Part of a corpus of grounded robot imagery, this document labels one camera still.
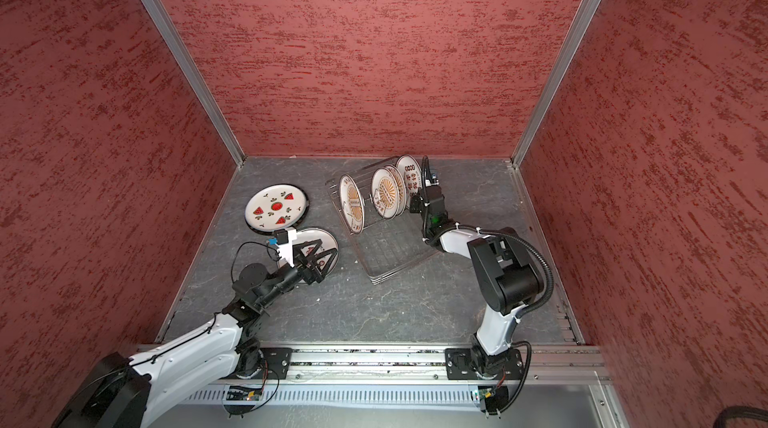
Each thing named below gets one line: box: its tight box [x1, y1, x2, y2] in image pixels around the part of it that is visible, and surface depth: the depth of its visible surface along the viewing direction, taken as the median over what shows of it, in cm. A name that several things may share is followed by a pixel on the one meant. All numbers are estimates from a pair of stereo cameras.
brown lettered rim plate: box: [339, 174, 365, 235], surface depth 99 cm
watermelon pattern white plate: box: [245, 183, 310, 233], surface depth 104 cm
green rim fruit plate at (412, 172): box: [395, 154, 423, 210], surface depth 101 cm
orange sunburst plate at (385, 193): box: [371, 168, 399, 220], surface depth 102 cm
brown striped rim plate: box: [244, 183, 310, 234], surface depth 104 cm
